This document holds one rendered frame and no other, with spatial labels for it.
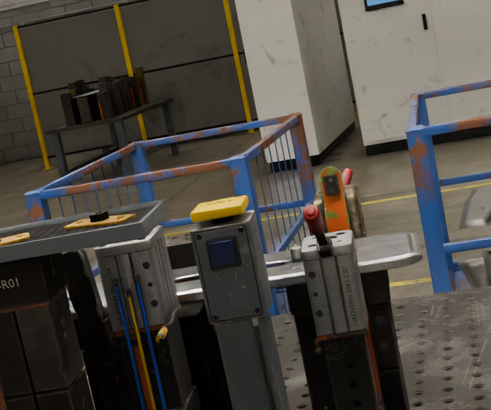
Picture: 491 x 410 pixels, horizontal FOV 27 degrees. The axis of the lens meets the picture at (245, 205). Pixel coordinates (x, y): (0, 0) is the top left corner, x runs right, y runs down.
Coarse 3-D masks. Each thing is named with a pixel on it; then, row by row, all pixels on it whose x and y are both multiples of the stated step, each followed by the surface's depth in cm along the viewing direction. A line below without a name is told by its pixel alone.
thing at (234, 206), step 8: (216, 200) 120; (224, 200) 119; (232, 200) 117; (240, 200) 116; (200, 208) 116; (208, 208) 115; (216, 208) 114; (224, 208) 114; (232, 208) 114; (240, 208) 114; (192, 216) 115; (200, 216) 115; (208, 216) 115; (216, 216) 114; (224, 216) 114; (232, 216) 117
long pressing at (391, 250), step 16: (368, 240) 155; (384, 240) 153; (400, 240) 151; (416, 240) 151; (272, 256) 158; (288, 256) 155; (368, 256) 145; (384, 256) 142; (400, 256) 141; (416, 256) 142; (176, 272) 160; (192, 272) 158; (272, 272) 148; (288, 272) 146; (304, 272) 143; (368, 272) 141; (176, 288) 150; (192, 288) 146; (272, 288) 143
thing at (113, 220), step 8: (96, 216) 120; (104, 216) 120; (112, 216) 121; (120, 216) 120; (128, 216) 119; (72, 224) 122; (80, 224) 121; (88, 224) 120; (96, 224) 119; (104, 224) 118; (112, 224) 118
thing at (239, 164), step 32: (224, 128) 453; (288, 128) 415; (96, 160) 419; (224, 160) 335; (256, 160) 357; (32, 192) 352; (64, 192) 349; (96, 192) 411; (128, 192) 446; (160, 224) 468
